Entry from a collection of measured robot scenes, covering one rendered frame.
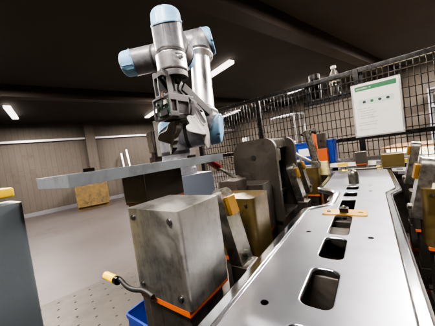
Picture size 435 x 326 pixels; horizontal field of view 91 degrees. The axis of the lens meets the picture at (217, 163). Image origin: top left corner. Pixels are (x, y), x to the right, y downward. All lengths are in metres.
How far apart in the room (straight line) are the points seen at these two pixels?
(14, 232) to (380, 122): 1.54
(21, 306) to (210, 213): 0.26
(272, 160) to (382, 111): 1.05
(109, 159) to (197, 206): 8.73
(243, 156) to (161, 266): 0.40
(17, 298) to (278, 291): 0.31
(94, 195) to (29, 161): 2.35
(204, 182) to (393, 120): 1.11
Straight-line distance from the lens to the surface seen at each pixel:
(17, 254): 0.38
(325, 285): 0.35
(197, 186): 0.82
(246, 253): 0.36
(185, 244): 0.26
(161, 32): 0.59
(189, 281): 0.27
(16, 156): 8.90
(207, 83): 0.92
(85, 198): 7.59
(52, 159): 8.84
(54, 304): 1.11
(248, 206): 0.39
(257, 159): 0.59
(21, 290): 0.39
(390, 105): 1.54
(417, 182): 0.58
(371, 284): 0.32
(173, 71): 0.55
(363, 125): 1.53
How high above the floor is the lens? 1.17
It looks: 3 degrees down
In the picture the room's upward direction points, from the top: 8 degrees counter-clockwise
